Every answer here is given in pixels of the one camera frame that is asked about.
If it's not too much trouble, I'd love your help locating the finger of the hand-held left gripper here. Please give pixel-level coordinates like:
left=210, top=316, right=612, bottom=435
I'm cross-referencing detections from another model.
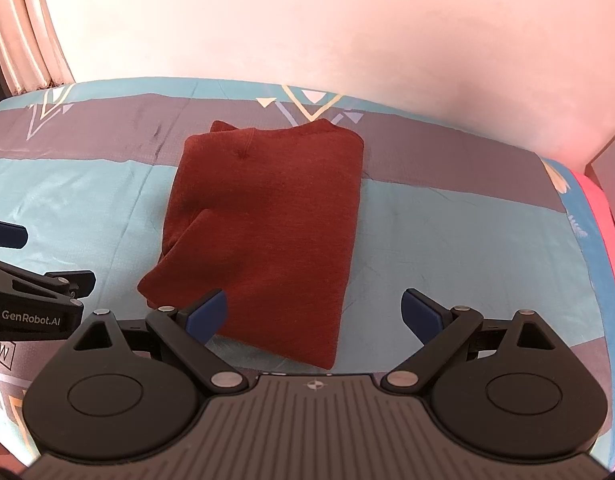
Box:
left=0, top=217, right=29, bottom=250
left=0, top=257, right=97, bottom=307

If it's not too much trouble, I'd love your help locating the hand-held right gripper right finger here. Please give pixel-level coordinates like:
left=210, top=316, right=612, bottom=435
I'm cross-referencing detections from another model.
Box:
left=381, top=288, right=561, bottom=395

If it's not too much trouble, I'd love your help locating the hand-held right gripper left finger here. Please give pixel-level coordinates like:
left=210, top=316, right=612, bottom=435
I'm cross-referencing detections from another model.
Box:
left=72, top=288, right=252, bottom=396

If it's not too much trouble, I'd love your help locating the red knit sweater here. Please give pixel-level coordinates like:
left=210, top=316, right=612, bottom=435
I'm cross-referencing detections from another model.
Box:
left=136, top=120, right=365, bottom=370

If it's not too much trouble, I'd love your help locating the teal grey patterned bed sheet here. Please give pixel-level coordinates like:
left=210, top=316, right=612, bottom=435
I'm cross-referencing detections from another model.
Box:
left=0, top=77, right=613, bottom=461

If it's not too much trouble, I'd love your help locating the pale patterned curtain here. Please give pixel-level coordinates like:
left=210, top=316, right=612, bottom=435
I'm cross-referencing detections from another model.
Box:
left=0, top=0, right=76, bottom=98

